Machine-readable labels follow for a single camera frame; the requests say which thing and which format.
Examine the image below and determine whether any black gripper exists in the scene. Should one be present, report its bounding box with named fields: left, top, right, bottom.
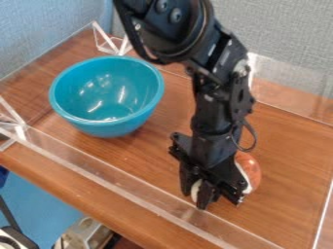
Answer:
left=169, top=132, right=237, bottom=210

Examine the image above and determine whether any white brown toy mushroom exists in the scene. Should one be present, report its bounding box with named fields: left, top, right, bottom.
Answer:
left=191, top=151, right=262, bottom=205

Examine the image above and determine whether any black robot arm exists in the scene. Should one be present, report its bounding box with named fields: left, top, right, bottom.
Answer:
left=114, top=0, right=261, bottom=209

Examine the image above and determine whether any blue bowl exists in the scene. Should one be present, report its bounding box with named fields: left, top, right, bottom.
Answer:
left=48, top=55, right=166, bottom=138

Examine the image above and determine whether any clear acrylic front barrier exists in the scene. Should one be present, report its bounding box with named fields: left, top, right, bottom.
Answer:
left=0, top=124, right=284, bottom=249

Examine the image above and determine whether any clear acrylic barrier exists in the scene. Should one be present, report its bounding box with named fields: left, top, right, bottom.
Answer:
left=0, top=124, right=284, bottom=249
left=128, top=42, right=333, bottom=125

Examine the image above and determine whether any white device under table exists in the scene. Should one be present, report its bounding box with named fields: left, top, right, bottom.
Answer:
left=52, top=217, right=115, bottom=249

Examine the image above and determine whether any clear acrylic back barrier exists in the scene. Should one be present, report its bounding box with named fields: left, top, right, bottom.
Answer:
left=128, top=42, right=333, bottom=125

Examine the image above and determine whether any black chair leg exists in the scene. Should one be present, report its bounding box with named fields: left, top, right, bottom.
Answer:
left=0, top=196, right=39, bottom=249

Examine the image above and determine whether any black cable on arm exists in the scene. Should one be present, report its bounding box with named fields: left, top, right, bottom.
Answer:
left=229, top=119, right=259, bottom=153

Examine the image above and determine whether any clear acrylic left bracket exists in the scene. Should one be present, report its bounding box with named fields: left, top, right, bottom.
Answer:
left=0, top=95, right=27, bottom=152

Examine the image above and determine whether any clear acrylic corner bracket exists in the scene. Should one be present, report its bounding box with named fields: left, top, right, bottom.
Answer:
left=92, top=21, right=132, bottom=55

